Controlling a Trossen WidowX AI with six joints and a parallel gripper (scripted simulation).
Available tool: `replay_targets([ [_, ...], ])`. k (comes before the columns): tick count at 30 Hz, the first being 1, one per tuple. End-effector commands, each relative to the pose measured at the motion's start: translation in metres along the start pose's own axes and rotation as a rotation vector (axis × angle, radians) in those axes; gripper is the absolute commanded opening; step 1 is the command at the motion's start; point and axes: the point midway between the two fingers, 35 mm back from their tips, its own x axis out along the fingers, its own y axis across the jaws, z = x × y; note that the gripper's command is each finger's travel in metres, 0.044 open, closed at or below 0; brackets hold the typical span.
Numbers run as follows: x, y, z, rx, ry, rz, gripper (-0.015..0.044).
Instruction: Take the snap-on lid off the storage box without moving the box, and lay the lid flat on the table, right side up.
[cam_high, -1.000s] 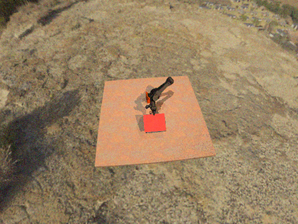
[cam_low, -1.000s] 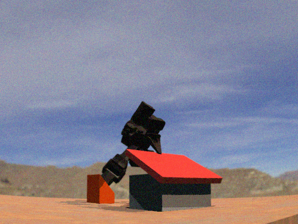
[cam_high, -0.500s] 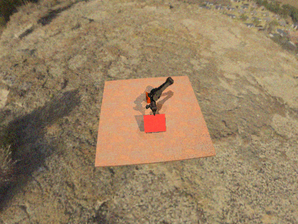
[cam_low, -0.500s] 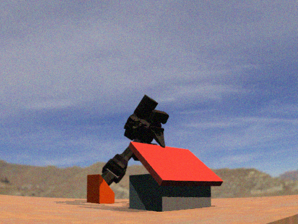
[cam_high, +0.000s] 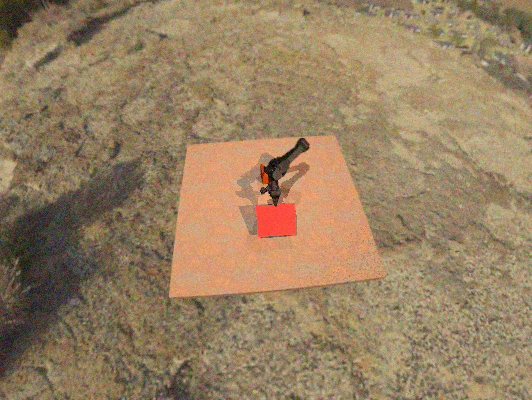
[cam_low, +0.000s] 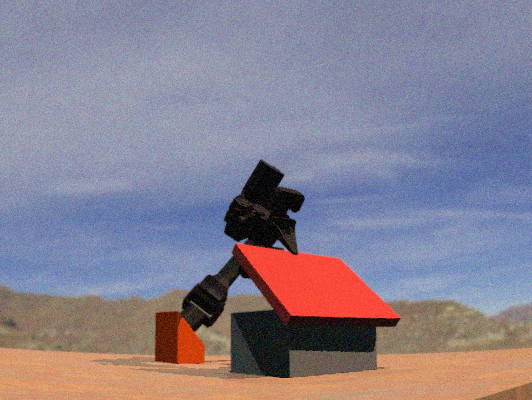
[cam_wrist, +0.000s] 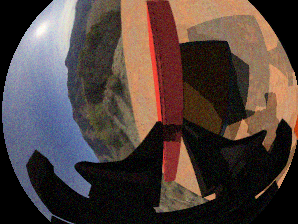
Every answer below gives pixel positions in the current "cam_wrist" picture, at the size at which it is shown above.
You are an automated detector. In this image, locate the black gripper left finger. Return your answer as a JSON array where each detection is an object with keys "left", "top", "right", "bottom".
[{"left": 74, "top": 121, "right": 164, "bottom": 208}]

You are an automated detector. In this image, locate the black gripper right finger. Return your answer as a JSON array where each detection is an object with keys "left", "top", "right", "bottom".
[{"left": 182, "top": 119, "right": 267, "bottom": 198}]

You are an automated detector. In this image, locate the red lid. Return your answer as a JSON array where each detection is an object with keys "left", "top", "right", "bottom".
[{"left": 146, "top": 0, "right": 184, "bottom": 181}]

